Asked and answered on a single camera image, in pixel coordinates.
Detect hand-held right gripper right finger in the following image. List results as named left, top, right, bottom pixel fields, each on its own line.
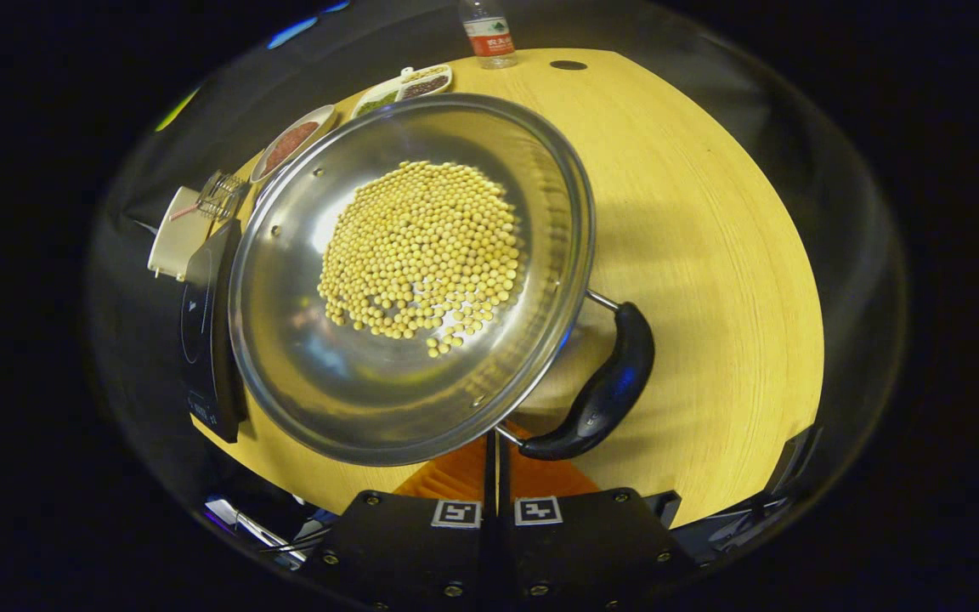
left=498, top=429, right=699, bottom=612

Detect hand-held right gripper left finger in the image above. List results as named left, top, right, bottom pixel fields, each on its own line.
left=307, top=431, right=499, bottom=612

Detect steel pot with black handles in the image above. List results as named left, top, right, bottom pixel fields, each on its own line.
left=228, top=92, right=657, bottom=468

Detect black induction cooktop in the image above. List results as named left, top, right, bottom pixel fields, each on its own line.
left=179, top=218, right=250, bottom=445

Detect pile of soybeans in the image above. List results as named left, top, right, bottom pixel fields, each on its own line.
left=317, top=160, right=523, bottom=359

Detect white toaster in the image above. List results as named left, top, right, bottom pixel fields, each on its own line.
left=147, top=185, right=220, bottom=282

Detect white oval plate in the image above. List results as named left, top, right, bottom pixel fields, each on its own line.
left=249, top=104, right=340, bottom=184

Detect white divided dish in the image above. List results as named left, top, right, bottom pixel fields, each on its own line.
left=350, top=64, right=455, bottom=119

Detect clear water bottle red label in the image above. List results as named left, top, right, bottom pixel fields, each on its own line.
left=458, top=0, right=519, bottom=71

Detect metal wire rack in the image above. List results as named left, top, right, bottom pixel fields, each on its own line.
left=195, top=169, right=250, bottom=224

